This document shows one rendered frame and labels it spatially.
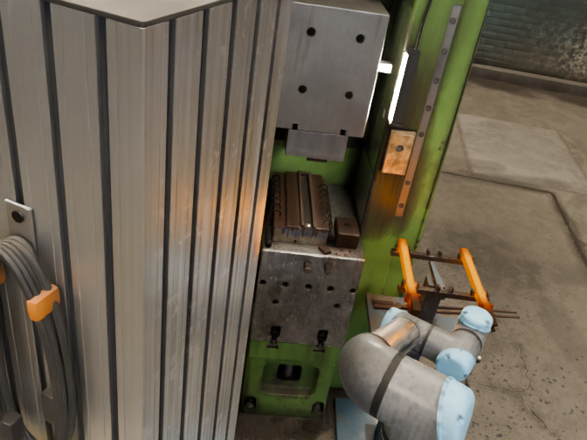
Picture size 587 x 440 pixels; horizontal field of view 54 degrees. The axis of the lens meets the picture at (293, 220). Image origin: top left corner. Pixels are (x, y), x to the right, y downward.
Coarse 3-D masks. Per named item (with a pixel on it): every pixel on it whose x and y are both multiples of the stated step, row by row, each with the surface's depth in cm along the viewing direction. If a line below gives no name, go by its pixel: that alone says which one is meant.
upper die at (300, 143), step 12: (288, 132) 192; (300, 132) 192; (312, 132) 192; (288, 144) 194; (300, 144) 194; (312, 144) 194; (324, 144) 194; (336, 144) 194; (300, 156) 197; (312, 156) 197; (324, 156) 197; (336, 156) 197
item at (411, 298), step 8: (400, 240) 217; (400, 248) 213; (400, 256) 211; (408, 256) 209; (408, 264) 205; (408, 272) 201; (408, 280) 197; (408, 288) 193; (408, 296) 190; (416, 296) 188; (408, 304) 191; (416, 304) 185; (408, 312) 188; (416, 312) 183
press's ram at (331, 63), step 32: (320, 0) 176; (352, 0) 183; (288, 32) 174; (320, 32) 175; (352, 32) 175; (384, 32) 175; (288, 64) 179; (320, 64) 180; (352, 64) 180; (384, 64) 200; (288, 96) 185; (320, 96) 185; (352, 96) 186; (288, 128) 191; (320, 128) 191; (352, 128) 192
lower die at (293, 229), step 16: (288, 176) 243; (320, 176) 247; (288, 192) 232; (288, 208) 222; (320, 208) 225; (288, 224) 212; (320, 224) 215; (288, 240) 215; (304, 240) 215; (320, 240) 215
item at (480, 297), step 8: (464, 248) 219; (464, 256) 214; (464, 264) 213; (472, 264) 211; (472, 272) 206; (472, 280) 203; (480, 288) 199; (480, 296) 195; (480, 304) 190; (488, 304) 191; (488, 312) 188
